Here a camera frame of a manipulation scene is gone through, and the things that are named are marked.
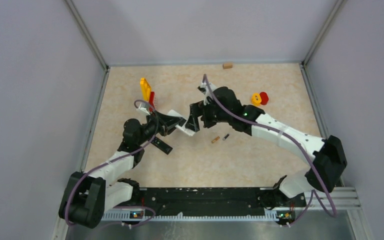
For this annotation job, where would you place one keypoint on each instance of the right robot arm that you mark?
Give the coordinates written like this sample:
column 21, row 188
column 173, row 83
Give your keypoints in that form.
column 325, row 156

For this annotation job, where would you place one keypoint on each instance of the yellow round toy block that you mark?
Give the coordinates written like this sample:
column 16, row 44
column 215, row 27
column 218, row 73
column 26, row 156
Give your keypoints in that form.
column 256, row 99

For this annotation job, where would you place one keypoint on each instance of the yellow toy block plate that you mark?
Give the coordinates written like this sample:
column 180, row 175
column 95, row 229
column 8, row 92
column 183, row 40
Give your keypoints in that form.
column 146, row 89

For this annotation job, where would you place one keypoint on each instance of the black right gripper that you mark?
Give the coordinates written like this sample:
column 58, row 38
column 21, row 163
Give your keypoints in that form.
column 197, row 109

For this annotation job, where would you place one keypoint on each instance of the black remote control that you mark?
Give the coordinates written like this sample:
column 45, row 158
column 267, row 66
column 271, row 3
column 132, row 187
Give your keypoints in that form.
column 161, row 145

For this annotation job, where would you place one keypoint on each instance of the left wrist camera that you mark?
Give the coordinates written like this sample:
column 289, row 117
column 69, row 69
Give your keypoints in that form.
column 143, row 108

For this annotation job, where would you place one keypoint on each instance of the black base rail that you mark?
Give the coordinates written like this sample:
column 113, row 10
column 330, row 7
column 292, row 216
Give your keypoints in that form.
column 210, row 204

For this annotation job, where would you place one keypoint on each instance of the white remote control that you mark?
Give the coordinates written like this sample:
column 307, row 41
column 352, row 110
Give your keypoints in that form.
column 181, row 126

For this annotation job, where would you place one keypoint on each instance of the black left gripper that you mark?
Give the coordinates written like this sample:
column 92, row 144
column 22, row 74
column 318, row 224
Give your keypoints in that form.
column 165, row 123

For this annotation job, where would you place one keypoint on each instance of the red round toy block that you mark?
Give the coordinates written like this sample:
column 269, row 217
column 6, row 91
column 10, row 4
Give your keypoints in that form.
column 264, row 98

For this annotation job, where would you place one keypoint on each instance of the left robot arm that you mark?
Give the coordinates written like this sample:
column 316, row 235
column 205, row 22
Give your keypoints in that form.
column 88, row 195

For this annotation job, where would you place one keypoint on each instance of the small wooden block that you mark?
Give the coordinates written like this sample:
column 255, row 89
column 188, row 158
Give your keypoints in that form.
column 227, row 65

